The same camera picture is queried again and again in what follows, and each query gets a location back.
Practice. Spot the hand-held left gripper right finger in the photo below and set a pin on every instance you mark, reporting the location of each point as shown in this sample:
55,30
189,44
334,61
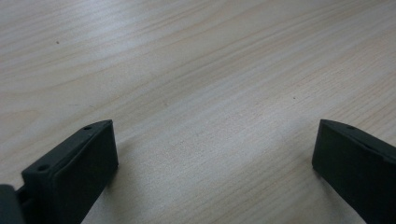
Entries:
358,165

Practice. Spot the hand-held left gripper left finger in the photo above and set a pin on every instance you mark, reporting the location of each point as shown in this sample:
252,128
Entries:
74,174

